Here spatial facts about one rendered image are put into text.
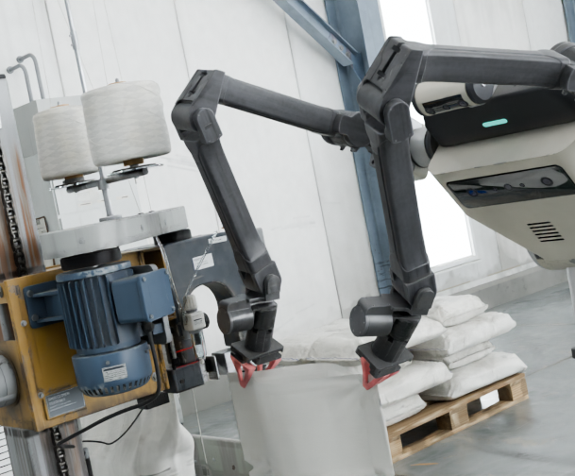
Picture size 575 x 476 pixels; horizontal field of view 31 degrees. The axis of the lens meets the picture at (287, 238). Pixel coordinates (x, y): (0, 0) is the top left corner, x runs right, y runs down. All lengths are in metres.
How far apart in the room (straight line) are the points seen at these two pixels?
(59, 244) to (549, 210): 0.98
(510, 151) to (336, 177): 6.08
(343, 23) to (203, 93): 6.41
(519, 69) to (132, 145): 0.78
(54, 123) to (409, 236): 0.91
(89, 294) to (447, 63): 0.82
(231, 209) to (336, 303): 5.98
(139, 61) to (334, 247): 2.13
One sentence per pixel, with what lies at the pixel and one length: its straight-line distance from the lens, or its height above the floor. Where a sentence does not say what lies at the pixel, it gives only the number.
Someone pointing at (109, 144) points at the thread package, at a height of 1.56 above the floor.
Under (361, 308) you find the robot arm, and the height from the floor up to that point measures 1.18.
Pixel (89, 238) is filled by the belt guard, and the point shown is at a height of 1.39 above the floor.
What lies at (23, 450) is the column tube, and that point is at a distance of 2.27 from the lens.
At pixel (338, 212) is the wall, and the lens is 8.13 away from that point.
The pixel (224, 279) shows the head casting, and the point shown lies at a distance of 2.42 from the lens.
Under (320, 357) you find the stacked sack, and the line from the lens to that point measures 5.17.
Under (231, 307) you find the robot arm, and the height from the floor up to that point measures 1.19.
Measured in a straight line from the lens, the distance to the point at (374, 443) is 2.06.
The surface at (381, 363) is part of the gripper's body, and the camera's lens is 1.94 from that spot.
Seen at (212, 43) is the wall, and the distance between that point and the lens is 7.62.
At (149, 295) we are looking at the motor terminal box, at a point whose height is 1.26.
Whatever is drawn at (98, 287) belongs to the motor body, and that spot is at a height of 1.29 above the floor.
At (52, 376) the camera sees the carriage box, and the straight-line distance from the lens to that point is 2.19.
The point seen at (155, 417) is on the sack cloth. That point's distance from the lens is 2.63.
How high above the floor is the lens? 1.42
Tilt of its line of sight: 3 degrees down
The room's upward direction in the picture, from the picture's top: 11 degrees counter-clockwise
